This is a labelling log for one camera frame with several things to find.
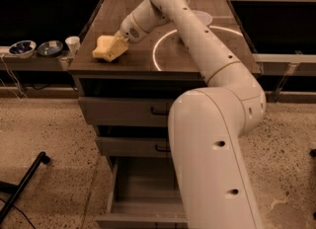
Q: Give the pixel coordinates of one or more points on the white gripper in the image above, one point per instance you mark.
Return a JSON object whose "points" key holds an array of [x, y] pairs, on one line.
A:
{"points": [[130, 31]]}

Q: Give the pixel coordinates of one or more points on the yellow sponge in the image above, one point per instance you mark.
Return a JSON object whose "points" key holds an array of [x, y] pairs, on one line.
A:
{"points": [[103, 43]]}

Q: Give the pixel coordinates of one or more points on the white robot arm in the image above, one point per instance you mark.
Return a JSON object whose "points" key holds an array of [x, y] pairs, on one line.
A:
{"points": [[204, 124]]}

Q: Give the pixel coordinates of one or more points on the grey three-drawer cabinet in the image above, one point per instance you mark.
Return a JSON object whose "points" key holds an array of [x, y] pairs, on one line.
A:
{"points": [[159, 67]]}

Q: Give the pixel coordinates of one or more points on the top grey drawer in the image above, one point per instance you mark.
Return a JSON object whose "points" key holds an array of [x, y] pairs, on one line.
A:
{"points": [[124, 111]]}

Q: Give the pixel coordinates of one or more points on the grey drawer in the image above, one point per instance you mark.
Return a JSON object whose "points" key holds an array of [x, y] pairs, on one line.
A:
{"points": [[131, 147], [144, 195], [124, 111]]}

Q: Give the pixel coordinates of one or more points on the middle grey drawer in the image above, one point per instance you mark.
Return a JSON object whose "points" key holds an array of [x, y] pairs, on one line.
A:
{"points": [[131, 147]]}

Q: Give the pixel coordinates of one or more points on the bottom grey drawer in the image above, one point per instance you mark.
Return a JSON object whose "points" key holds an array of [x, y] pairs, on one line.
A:
{"points": [[144, 195]]}

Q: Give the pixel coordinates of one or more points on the white paper cup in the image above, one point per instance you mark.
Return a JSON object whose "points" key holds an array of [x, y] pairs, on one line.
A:
{"points": [[73, 44]]}

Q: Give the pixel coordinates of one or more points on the low side shelf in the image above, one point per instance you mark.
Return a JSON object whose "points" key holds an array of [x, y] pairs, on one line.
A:
{"points": [[35, 62]]}

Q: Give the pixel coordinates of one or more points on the dark blue plate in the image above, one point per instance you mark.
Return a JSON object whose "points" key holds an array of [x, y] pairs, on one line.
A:
{"points": [[50, 48]]}

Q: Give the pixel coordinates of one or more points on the white bowl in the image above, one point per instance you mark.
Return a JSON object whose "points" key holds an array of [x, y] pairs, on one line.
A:
{"points": [[202, 18]]}

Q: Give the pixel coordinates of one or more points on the blue patterned bowl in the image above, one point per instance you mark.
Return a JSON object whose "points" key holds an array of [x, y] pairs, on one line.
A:
{"points": [[23, 48]]}

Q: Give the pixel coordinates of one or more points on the black stand leg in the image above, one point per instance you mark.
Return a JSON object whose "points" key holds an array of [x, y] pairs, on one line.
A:
{"points": [[15, 190]]}

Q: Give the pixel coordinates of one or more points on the black drawer handle top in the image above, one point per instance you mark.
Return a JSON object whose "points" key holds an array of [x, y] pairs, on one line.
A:
{"points": [[159, 112]]}

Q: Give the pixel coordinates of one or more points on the black drawer handle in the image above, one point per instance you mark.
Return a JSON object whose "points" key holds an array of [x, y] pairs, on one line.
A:
{"points": [[159, 112], [163, 150]]}

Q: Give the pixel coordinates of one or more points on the black drawer handle middle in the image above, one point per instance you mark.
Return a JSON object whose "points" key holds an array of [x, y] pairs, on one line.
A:
{"points": [[163, 150]]}

